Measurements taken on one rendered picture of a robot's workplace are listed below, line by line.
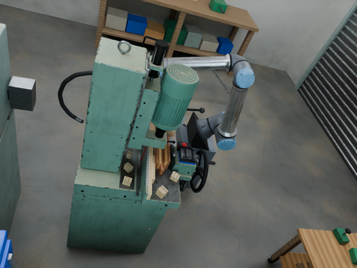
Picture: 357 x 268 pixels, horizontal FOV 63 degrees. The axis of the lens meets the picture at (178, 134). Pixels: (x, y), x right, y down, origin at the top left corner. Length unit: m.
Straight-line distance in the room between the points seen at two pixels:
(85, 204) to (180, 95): 0.90
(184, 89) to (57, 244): 1.55
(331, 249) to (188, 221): 1.13
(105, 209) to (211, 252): 1.11
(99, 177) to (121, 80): 0.66
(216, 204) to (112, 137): 1.62
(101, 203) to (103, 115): 0.61
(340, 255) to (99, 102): 2.06
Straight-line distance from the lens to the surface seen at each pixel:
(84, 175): 1.75
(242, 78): 1.90
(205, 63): 1.98
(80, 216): 2.00
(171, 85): 1.37
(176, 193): 1.67
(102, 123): 1.50
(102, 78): 1.33
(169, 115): 1.47
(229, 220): 2.89
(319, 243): 2.57
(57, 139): 3.00
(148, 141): 1.67
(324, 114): 4.99
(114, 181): 1.75
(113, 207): 1.88
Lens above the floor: 2.21
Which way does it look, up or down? 41 degrees down
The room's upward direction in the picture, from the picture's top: 24 degrees clockwise
